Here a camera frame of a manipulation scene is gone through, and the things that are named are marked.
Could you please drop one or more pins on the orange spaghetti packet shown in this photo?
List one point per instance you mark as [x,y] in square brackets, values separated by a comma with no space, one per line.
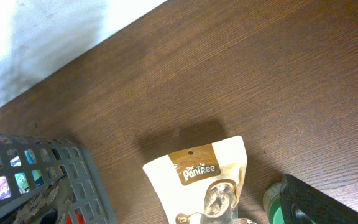
[78,216]

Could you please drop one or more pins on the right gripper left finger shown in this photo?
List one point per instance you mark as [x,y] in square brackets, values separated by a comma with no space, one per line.
[52,205]

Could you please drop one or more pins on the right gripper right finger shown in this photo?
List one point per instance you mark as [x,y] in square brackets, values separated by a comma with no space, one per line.
[322,208]

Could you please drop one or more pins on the green lidded jar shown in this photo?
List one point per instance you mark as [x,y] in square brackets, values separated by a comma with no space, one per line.
[272,205]

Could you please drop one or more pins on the Kleenex tissue multipack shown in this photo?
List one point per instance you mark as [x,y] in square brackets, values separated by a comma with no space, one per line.
[14,180]

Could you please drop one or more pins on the white brown mushroom pouch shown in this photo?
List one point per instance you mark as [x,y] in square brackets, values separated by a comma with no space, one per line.
[201,184]

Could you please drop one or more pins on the grey plastic shopping basket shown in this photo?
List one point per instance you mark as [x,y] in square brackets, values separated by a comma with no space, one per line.
[59,158]

